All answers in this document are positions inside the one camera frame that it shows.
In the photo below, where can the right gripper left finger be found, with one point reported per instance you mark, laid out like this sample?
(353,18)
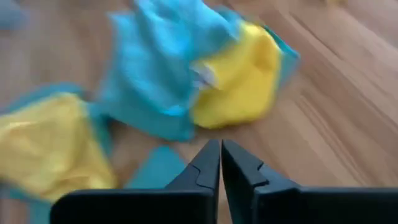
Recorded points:
(192,202)

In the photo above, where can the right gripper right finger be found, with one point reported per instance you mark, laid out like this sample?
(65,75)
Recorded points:
(280,205)

